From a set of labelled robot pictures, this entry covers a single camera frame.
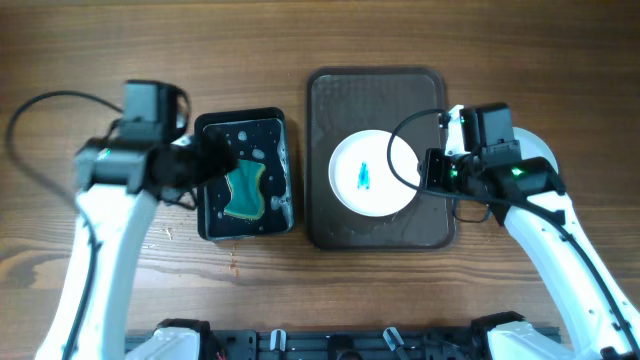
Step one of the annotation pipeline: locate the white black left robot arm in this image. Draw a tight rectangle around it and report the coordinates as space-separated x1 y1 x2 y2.
36 135 237 359

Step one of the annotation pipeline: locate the black water tub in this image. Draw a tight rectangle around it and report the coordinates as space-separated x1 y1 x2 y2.
194 107 295 242

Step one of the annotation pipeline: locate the white plate stain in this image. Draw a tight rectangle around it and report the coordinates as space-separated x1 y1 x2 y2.
328 130 420 217

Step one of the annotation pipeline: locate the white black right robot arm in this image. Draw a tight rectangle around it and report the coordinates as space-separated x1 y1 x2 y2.
419 146 639 359

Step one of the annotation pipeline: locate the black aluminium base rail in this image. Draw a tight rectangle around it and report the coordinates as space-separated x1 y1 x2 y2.
124 317 561 360

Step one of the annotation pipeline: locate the white plate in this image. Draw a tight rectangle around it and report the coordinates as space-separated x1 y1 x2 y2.
513 127 559 173

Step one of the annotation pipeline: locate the green yellow sponge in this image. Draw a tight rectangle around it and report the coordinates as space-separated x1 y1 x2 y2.
224 159 266 221

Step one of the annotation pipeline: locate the dark brown serving tray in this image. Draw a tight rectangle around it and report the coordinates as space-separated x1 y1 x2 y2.
304 67 456 251

